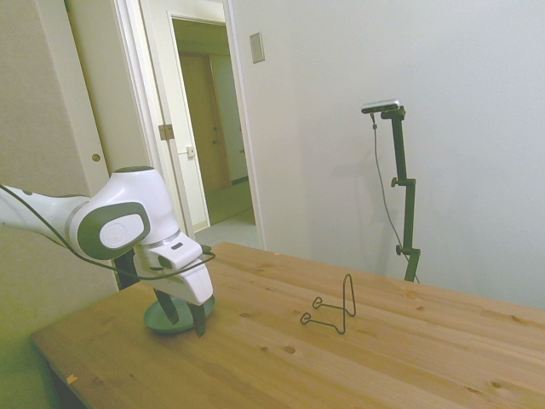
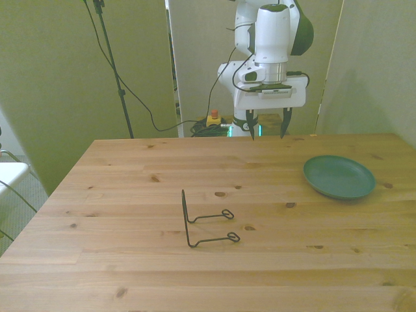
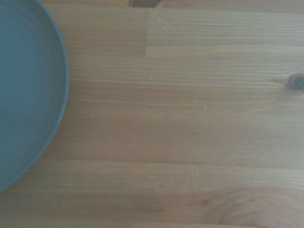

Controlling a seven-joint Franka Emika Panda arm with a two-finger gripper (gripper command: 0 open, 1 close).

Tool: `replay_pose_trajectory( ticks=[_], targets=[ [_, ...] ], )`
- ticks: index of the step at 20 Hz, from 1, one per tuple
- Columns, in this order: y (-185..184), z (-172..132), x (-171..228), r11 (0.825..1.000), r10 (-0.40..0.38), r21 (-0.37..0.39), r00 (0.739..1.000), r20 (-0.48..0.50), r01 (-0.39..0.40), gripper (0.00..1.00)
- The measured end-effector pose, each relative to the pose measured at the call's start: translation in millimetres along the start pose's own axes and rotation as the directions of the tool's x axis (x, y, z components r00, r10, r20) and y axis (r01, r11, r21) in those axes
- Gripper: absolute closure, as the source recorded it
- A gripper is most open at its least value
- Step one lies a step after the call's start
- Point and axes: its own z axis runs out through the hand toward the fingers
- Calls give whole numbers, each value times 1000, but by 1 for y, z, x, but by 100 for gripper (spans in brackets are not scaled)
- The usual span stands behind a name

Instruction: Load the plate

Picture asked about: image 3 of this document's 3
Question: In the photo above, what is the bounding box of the green round plate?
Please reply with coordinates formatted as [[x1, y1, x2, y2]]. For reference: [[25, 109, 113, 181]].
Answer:
[[0, 0, 70, 193]]

